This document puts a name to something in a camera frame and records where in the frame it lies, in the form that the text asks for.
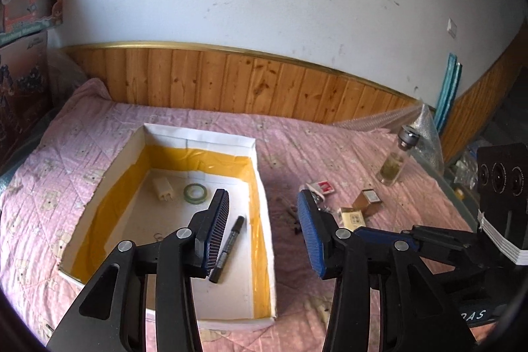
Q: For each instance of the dark robot toy box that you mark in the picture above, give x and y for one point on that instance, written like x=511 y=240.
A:
x=25 y=91

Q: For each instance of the white cardboard box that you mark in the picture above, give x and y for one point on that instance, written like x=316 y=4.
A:
x=125 y=207

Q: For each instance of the white wall socket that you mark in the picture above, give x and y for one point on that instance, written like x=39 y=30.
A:
x=451 y=28

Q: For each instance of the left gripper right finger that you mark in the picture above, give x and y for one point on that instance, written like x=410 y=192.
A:
x=404 y=282

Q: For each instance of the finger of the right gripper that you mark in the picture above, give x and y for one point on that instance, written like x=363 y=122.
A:
x=448 y=247
x=367 y=236

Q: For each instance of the teal plastic strips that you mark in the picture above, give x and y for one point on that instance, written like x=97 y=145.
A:
x=448 y=92

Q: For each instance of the red toy package box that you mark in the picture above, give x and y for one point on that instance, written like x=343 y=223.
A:
x=20 y=18

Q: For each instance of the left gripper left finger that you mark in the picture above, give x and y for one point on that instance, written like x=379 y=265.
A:
x=110 y=312

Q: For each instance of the pink quilted bed cover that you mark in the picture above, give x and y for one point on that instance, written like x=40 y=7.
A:
x=47 y=195

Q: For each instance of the black marker pen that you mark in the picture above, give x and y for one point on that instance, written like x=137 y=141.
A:
x=226 y=250

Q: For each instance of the glass tea bottle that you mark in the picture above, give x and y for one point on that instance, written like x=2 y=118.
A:
x=397 y=156

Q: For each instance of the green tape roll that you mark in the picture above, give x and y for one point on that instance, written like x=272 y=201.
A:
x=195 y=193

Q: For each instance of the clear plastic bag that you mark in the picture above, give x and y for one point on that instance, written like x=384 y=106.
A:
x=428 y=146

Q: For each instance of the red staples box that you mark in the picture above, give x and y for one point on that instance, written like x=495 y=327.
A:
x=322 y=188

